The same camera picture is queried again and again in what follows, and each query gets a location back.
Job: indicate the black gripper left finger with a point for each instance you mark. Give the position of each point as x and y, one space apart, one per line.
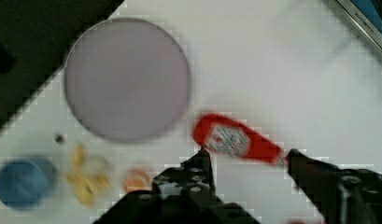
195 171

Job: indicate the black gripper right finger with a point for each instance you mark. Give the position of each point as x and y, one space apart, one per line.
342 196

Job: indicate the red ketchup bottle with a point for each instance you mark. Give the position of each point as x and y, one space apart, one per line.
233 138

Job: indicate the orange slice toy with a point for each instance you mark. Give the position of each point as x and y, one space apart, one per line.
136 180

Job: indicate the round grey plate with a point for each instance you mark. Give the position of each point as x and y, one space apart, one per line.
126 80

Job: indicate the blue cup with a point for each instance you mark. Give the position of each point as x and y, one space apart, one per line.
26 182

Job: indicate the black toaster oven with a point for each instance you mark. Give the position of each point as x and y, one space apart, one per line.
366 15

